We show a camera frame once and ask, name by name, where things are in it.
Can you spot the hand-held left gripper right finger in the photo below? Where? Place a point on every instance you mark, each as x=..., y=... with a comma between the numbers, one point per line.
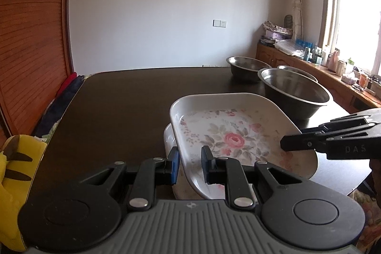
x=206, y=164

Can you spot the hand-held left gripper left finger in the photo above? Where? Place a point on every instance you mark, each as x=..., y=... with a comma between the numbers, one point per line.
x=175, y=166

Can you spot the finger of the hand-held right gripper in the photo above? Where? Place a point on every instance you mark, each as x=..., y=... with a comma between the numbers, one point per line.
x=297, y=142
x=348, y=122

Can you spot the large steel bowl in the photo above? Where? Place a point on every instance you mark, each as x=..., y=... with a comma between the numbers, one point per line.
x=297, y=93

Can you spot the small steel bowl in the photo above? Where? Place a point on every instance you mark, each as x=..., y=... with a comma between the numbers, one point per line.
x=300, y=71
x=247, y=69

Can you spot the wooden sideboard cabinet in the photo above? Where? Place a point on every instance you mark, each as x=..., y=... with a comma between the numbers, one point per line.
x=336, y=84

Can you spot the cluster of toiletry bottles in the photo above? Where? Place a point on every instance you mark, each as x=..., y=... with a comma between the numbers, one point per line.
x=336, y=62

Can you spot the bright window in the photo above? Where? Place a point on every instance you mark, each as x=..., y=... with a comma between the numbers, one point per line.
x=357, y=22

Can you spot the clear plastic bag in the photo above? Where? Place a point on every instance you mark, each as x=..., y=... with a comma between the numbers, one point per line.
x=290, y=47

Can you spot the floral blanket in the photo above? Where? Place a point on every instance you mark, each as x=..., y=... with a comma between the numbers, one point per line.
x=367, y=218

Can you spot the white power strip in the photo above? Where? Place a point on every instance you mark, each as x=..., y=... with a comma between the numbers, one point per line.
x=212, y=65

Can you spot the pile of papers and books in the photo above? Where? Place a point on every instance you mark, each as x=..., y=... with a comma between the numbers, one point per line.
x=276, y=32

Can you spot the dark blue cloth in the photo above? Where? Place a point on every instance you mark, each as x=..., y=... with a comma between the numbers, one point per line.
x=59, y=111

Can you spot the red cloth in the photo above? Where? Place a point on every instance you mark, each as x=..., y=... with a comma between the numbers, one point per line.
x=67, y=84

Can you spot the yellow plush toy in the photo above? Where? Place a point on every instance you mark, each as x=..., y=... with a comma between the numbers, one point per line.
x=18, y=182

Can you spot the wooden louvred wardrobe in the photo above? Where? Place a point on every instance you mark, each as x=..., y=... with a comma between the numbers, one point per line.
x=32, y=33

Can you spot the white wall switch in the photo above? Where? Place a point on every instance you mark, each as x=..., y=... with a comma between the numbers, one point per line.
x=220, y=23

